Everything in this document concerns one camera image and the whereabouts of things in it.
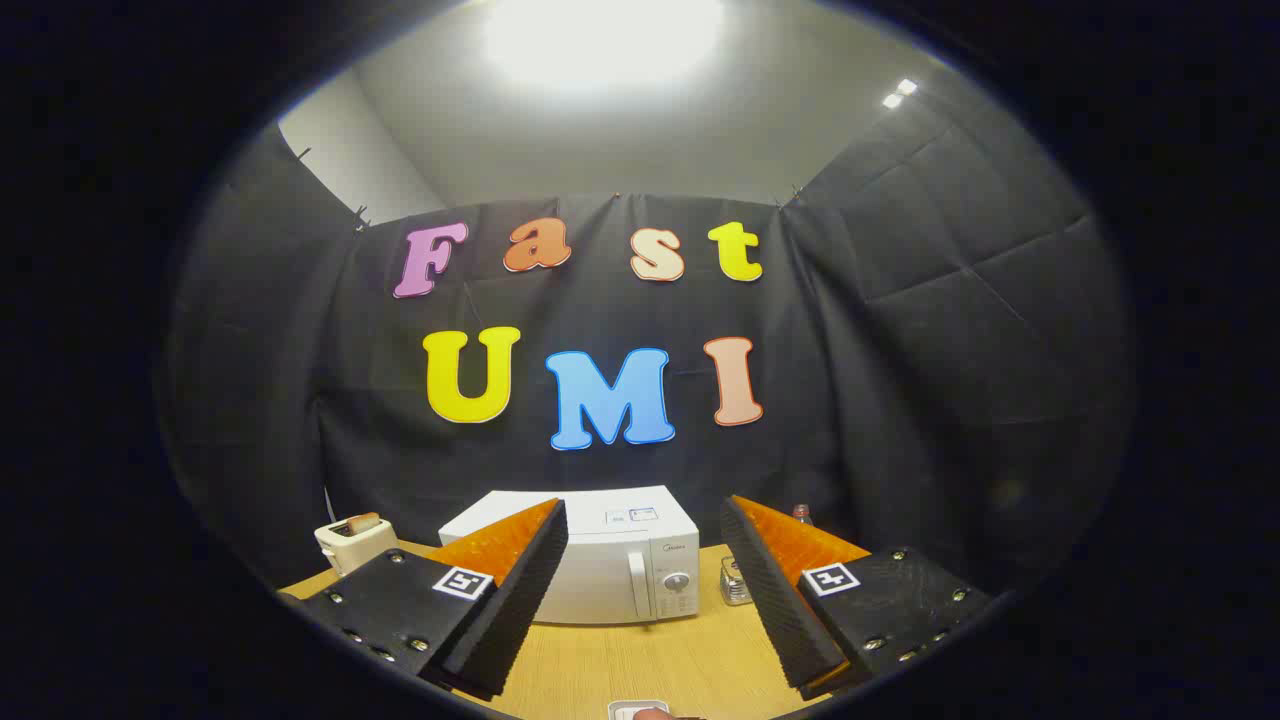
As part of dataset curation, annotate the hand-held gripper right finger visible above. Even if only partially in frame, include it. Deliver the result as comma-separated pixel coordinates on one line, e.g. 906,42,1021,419
720,494,993,701

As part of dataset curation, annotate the white bread toaster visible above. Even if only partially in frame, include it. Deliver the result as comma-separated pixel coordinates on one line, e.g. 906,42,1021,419
314,518,399,577

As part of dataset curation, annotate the large ceiling light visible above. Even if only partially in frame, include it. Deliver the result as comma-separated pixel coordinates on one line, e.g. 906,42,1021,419
480,0,729,96

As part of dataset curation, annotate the white toaster oven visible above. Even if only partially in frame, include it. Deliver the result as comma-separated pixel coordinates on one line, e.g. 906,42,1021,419
438,486,701,626

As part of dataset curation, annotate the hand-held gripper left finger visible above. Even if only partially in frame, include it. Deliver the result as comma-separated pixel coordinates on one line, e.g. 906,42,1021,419
285,497,569,701

